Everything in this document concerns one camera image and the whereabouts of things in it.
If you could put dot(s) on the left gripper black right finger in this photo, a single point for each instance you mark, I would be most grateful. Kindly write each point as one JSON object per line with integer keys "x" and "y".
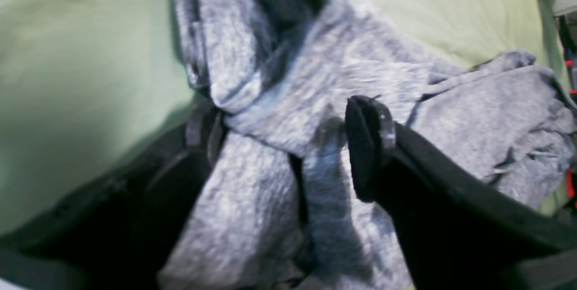
{"x": 455, "y": 232}

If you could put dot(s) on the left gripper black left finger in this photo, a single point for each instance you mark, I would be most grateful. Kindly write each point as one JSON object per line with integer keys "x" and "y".
{"x": 117, "y": 231}

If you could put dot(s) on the green table cloth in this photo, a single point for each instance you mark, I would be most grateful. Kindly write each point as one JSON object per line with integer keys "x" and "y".
{"x": 84, "y": 83}

